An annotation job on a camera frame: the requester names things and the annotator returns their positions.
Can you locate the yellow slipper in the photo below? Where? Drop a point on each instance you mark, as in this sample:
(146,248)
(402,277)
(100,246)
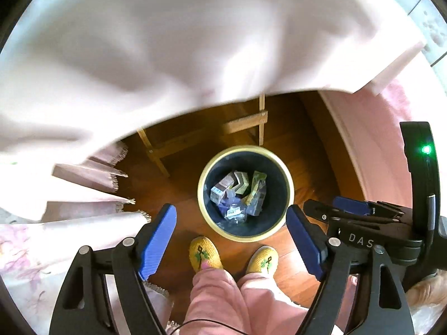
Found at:
(262,260)
(206,253)

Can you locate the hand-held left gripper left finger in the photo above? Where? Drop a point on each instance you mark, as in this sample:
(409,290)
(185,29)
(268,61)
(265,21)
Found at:
(157,244)

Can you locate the yellow left slipper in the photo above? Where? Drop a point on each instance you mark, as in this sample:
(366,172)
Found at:
(206,253)

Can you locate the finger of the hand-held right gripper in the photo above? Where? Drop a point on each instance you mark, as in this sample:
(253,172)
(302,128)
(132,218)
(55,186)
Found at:
(328,214)
(352,206)

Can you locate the pale pink fringed blanket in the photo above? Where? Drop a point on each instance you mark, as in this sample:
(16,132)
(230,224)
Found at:
(87,178)

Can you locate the black bin with yellow rim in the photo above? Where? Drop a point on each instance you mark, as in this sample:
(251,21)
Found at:
(279,195)

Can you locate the wooden table frame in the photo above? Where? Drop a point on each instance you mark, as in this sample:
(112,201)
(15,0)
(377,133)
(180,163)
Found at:
(174,143)

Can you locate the yellow right slipper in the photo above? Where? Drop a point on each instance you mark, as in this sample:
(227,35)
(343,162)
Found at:
(262,260)

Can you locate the pink bed blanket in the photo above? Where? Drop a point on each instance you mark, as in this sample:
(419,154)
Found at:
(377,146)

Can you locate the pile of wrappers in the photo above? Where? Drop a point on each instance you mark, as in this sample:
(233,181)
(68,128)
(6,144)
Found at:
(256,188)

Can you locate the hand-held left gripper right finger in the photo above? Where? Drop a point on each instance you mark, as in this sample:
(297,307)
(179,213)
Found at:
(307,240)

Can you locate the white floral blanket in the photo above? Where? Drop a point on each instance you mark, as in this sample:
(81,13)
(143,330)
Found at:
(21,251)

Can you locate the pink printed tablecloth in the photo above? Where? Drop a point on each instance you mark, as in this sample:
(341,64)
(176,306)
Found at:
(174,42)

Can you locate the wardrobe with paw print doors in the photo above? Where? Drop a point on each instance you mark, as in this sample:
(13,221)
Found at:
(429,24)

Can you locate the person's right leg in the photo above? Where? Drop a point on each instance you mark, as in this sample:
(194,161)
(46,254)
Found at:
(279,307)

